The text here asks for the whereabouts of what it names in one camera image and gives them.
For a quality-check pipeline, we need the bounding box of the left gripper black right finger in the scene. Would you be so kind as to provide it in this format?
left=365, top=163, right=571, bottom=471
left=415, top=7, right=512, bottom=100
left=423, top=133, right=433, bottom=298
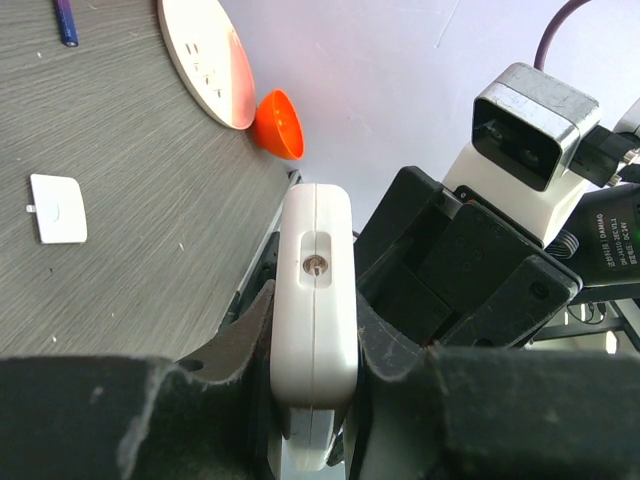
left=344, top=298, right=639, bottom=479

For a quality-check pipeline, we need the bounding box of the pink white ceramic plate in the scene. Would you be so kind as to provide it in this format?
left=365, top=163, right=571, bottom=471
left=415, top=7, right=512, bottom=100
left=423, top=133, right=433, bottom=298
left=157, top=0, right=256, bottom=130

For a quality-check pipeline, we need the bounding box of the white battery cover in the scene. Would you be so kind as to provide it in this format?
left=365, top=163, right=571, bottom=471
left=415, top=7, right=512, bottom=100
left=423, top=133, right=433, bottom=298
left=25, top=174, right=88, bottom=244

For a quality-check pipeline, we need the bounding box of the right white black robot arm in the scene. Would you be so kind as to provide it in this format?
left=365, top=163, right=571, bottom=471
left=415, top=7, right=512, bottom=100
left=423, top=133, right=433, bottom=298
left=355, top=166, right=639, bottom=347

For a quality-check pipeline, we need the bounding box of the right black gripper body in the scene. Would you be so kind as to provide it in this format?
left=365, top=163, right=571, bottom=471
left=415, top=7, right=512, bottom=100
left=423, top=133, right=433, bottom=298
left=354, top=166, right=583, bottom=347

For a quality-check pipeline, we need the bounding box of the white remote control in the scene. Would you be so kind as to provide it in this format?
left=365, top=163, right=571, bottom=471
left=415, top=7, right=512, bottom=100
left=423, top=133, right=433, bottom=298
left=270, top=184, right=359, bottom=471

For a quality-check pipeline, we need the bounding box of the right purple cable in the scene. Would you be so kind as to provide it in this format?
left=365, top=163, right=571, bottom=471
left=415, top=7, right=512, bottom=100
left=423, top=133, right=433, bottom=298
left=532, top=0, right=596, bottom=71

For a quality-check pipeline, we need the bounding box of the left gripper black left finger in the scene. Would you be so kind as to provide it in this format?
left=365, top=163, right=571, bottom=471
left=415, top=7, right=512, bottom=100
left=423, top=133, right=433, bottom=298
left=1, top=282, right=276, bottom=479

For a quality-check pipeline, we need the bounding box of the orange plastic bowl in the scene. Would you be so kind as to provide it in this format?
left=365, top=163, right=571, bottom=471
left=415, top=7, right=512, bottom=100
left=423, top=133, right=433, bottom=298
left=251, top=89, right=305, bottom=161

